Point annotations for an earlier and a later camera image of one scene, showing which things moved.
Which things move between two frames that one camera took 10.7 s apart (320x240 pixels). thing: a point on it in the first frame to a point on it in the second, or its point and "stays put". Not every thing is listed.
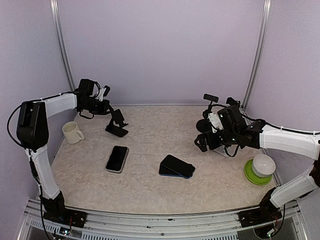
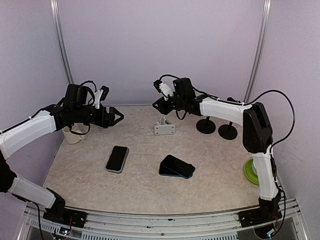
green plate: [252, 176] stays put
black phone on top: [178, 165] stays put
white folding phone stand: [231, 149] to [164, 127]
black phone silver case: [117, 160] stays put
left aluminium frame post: [56, 14] stays put
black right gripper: [213, 144] to [162, 107]
